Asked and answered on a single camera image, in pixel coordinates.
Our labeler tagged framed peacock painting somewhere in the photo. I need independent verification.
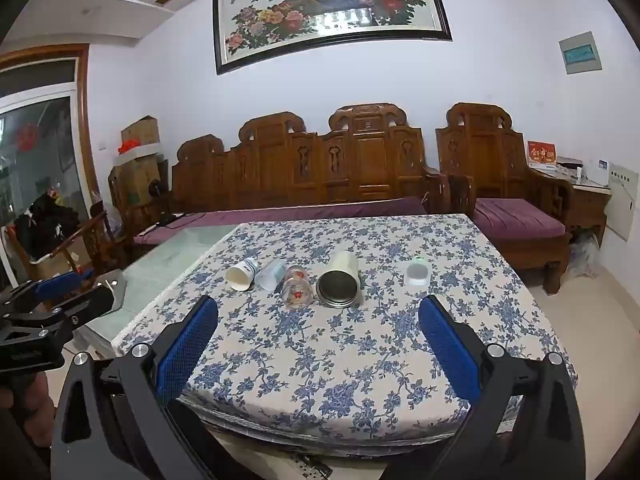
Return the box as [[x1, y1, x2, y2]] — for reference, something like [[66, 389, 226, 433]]
[[212, 0, 453, 77]]

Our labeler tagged red desk calendar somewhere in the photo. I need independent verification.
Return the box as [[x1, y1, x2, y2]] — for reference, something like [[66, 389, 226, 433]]
[[526, 140, 559, 167]]

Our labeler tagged wooden door frame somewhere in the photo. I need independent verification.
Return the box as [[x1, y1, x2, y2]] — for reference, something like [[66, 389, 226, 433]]
[[0, 44, 102, 211]]

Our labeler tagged white paper cup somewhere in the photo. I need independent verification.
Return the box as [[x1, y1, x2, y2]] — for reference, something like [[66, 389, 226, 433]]
[[225, 258, 259, 291]]

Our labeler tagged carved wooden sofa bench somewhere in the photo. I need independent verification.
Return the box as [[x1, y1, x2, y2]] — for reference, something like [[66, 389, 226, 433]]
[[167, 102, 452, 221]]

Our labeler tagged white power strip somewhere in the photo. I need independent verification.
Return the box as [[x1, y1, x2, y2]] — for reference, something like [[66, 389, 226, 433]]
[[294, 452, 334, 479]]

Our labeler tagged small cardboard box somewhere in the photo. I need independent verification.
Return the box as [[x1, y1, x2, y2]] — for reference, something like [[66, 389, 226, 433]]
[[120, 115, 162, 153]]

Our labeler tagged red window decoration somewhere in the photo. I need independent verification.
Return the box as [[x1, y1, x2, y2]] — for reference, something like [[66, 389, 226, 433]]
[[17, 123, 41, 151]]

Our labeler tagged blue floral tablecloth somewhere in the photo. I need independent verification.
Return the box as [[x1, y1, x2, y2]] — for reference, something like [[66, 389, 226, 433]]
[[112, 214, 578, 448]]

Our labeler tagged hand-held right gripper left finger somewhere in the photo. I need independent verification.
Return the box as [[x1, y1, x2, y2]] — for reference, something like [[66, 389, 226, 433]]
[[50, 294, 261, 480]]

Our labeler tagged clear plastic cup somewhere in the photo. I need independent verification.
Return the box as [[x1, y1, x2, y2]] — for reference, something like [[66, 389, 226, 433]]
[[256, 259, 286, 291]]

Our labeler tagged black cable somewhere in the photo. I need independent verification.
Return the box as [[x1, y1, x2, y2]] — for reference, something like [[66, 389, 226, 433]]
[[141, 212, 206, 237]]

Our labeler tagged square purple seat cushion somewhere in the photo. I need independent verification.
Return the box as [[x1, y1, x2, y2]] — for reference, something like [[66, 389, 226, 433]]
[[472, 197, 567, 241]]

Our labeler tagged large cardboard box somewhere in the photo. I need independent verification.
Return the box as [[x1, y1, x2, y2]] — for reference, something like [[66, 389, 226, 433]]
[[108, 152, 171, 216]]

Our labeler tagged pile of dark clothes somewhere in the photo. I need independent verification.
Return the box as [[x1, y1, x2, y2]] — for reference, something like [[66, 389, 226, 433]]
[[13, 191, 82, 257]]

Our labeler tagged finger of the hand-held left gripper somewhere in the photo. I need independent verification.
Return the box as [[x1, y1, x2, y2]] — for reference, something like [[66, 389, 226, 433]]
[[0, 269, 127, 333], [0, 270, 96, 313]]

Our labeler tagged white perforated board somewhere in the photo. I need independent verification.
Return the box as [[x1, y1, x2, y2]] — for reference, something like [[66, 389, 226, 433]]
[[601, 164, 640, 257]]

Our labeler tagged clear plastic bag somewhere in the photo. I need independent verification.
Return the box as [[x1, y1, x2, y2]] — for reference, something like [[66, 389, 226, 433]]
[[569, 232, 601, 279]]

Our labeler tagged grey wall panel box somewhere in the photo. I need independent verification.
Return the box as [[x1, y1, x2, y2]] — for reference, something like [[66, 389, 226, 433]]
[[558, 31, 603, 76]]

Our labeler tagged glass-topped table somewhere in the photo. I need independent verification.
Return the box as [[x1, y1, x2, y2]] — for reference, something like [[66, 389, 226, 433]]
[[75, 224, 242, 358]]

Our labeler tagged glass cup with red print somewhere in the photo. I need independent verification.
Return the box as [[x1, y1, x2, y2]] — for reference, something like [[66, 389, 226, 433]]
[[282, 265, 313, 308]]

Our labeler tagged long purple seat cushion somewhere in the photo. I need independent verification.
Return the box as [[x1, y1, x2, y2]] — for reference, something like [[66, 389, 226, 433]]
[[132, 196, 429, 247]]

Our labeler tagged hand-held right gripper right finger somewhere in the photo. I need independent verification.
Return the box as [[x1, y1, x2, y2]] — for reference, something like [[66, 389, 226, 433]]
[[417, 294, 587, 480]]

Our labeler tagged carved wooden armchair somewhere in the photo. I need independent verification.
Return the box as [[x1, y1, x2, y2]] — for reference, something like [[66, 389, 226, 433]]
[[435, 102, 576, 296]]

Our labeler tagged wooden chair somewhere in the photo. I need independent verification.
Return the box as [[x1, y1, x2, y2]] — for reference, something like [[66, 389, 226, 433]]
[[5, 200, 132, 281]]

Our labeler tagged wooden side table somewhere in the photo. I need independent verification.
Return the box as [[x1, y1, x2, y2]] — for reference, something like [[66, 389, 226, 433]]
[[532, 166, 613, 261]]

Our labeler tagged cream tumbler cup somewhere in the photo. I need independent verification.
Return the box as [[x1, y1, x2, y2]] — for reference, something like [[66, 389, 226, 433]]
[[315, 250, 362, 308]]

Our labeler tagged white box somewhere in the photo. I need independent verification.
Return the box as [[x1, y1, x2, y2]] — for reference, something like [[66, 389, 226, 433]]
[[582, 159, 611, 187]]

